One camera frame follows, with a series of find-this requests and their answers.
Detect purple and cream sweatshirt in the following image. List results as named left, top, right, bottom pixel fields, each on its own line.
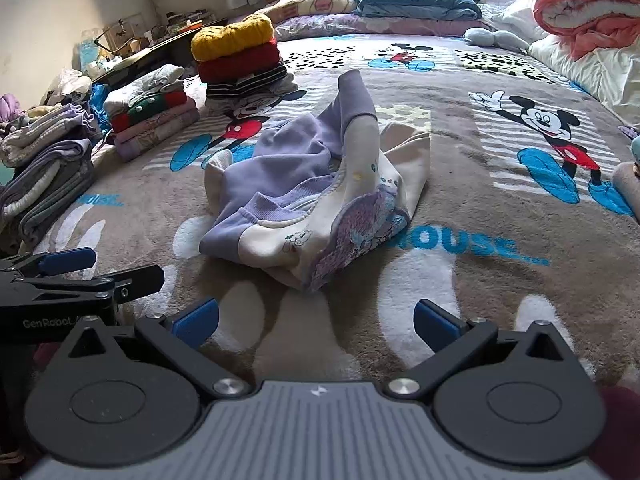
left=199, top=69, right=432, bottom=293

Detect purple floral pillow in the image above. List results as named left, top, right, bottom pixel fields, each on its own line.
left=272, top=12, right=493, bottom=42

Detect light blue plush toy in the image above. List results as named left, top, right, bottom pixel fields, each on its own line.
left=462, top=27, right=531, bottom=53

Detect folded grey pants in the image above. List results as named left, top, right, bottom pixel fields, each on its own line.
left=0, top=159, right=97, bottom=253

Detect folded cream ribbed garment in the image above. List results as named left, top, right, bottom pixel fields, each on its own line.
left=0, top=102, right=101, bottom=168

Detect purple cloth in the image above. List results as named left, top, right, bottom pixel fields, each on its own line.
left=0, top=92, right=25, bottom=123

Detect folded pink blanket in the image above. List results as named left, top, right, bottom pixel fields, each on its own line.
left=532, top=0, right=640, bottom=61

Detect teal plush toy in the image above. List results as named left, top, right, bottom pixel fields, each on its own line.
left=620, top=125, right=640, bottom=166

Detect folded lilac pants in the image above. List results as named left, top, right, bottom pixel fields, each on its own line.
left=0, top=139, right=95, bottom=211

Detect white fluffy duvet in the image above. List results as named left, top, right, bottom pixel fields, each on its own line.
left=477, top=0, right=640, bottom=126

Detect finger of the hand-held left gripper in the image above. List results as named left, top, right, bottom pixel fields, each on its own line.
left=0, top=247, right=97, bottom=277
left=0, top=265, right=166, bottom=303

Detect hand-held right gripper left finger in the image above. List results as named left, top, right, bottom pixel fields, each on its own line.
left=59, top=298, right=252, bottom=403

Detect folded lilac printed garment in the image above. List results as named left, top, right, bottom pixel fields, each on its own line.
left=115, top=109, right=201, bottom=162

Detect blue plastic bag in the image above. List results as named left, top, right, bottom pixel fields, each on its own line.
left=89, top=84, right=113, bottom=130

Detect white crumpled cloth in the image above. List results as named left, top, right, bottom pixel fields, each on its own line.
left=42, top=68, right=94, bottom=107

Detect folded blue quilt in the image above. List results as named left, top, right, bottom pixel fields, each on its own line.
left=352, top=0, right=483, bottom=22

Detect folded black striped garment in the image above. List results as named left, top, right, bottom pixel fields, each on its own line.
left=206, top=62, right=290, bottom=101

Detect beige folded cloth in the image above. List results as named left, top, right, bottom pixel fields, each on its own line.
left=612, top=160, right=640, bottom=213

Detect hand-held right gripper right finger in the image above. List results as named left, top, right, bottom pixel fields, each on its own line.
left=385, top=299, right=576, bottom=401

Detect dark cluttered table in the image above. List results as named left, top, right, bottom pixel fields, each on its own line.
left=80, top=9, right=231, bottom=86

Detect folded yellow knit sweater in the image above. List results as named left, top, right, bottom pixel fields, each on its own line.
left=191, top=14, right=277, bottom=62

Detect cartoon mouse printed blanket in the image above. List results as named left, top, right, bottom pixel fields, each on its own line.
left=30, top=32, right=640, bottom=401

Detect folded red green sweater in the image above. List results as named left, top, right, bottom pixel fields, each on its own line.
left=110, top=90, right=188, bottom=133

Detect pink yellow printed pillow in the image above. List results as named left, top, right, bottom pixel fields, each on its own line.
left=259, top=0, right=360, bottom=25

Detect folded pink garment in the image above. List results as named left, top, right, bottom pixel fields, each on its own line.
left=114, top=99, right=198, bottom=143

